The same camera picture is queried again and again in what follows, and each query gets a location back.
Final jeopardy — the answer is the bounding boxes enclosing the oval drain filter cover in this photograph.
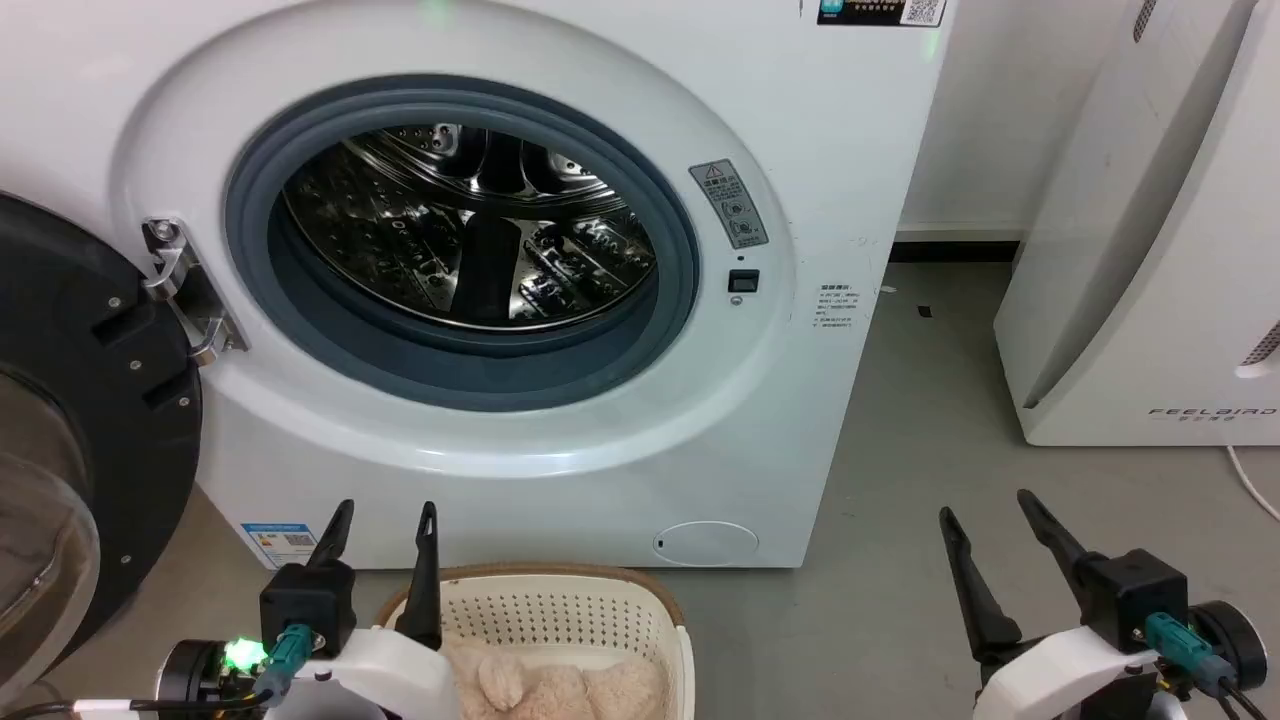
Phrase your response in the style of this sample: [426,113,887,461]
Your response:
[655,521,759,567]

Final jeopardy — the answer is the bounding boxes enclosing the beige plush stuffed toy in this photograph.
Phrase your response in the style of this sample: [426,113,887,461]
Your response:
[440,640,669,720]

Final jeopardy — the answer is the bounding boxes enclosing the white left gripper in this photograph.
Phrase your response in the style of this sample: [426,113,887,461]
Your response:
[262,499,463,720]

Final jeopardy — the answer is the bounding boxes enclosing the grey warning sticker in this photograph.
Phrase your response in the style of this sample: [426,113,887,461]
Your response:
[689,159,770,250]

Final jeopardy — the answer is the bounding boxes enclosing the stainless steel washing machine drum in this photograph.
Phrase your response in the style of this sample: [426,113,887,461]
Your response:
[282,124,658,331]

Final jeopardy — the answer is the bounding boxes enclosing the cream perforated laundry basket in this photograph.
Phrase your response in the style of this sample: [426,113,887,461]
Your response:
[372,563,696,720]

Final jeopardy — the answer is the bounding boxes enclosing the blue energy label sticker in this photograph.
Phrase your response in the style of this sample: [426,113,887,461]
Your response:
[240,522,319,571]

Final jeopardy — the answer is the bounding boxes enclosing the white air purifier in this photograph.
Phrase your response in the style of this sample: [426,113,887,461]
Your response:
[993,0,1280,448]

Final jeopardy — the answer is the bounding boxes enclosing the chrome door hinge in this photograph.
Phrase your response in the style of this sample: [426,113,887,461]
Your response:
[141,217,248,367]

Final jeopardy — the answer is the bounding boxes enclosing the white power cable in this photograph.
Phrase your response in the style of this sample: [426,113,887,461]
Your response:
[1226,445,1280,523]

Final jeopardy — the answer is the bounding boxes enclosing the white front-load washing machine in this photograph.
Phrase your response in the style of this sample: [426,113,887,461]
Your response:
[0,0,949,571]

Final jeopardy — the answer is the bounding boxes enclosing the small printed text sticker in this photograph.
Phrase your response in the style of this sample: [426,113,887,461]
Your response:
[815,283,863,329]

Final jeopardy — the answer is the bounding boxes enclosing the teal plug left camera cable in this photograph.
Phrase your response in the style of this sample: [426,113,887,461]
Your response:
[255,625,317,711]

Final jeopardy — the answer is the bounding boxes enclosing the teal plug camera cable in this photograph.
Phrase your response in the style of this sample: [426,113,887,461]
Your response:
[1145,612,1246,720]
[255,625,317,711]

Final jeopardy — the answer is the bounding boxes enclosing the clear glass door bowl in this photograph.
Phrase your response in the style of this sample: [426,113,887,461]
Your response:
[0,375,102,691]

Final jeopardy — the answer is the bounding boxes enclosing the grey rubber door gasket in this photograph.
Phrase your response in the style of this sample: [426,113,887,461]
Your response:
[224,75,701,413]

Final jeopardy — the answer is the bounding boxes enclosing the washing machine door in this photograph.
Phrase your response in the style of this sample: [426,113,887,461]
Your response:
[0,192,204,701]

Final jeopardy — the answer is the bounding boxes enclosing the black baseboard strip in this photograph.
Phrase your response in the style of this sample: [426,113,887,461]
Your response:
[890,241,1021,264]

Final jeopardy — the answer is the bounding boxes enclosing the teal plug right camera cable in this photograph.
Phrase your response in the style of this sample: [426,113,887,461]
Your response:
[1145,612,1246,720]

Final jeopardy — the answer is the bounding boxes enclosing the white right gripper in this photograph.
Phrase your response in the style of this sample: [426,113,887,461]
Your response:
[938,489,1166,720]

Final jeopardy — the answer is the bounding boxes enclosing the dark QR code sticker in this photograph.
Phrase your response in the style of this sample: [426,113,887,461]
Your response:
[817,0,947,28]

